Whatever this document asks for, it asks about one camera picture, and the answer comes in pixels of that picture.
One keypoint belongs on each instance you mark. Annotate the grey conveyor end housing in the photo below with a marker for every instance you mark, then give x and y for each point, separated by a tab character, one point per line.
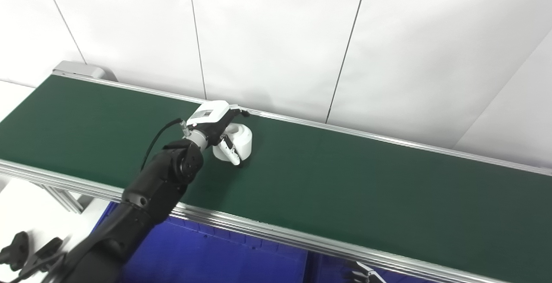
79	69

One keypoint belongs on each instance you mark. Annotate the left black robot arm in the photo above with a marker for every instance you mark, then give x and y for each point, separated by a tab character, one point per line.
151	192

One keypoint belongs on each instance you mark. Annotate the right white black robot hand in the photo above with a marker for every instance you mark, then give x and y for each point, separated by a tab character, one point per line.
366	276

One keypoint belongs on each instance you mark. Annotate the black bracket piece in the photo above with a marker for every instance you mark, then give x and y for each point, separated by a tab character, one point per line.
43	255

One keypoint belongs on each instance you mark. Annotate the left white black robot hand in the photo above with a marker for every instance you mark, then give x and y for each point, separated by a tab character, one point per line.
211	112

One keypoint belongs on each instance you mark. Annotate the blue plastic bin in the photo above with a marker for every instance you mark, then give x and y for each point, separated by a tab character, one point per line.
327	272
194	253

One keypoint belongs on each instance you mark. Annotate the green conveyor belt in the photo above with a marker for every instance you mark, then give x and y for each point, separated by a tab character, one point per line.
258	227
345	179

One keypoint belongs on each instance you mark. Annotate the aluminium conveyor support leg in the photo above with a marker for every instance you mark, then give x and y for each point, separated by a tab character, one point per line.
62	199

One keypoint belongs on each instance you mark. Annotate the black knob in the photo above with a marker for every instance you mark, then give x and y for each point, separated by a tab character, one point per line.
15	250

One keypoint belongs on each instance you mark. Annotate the white block part with holes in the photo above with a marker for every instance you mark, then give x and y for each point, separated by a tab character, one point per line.
243	138

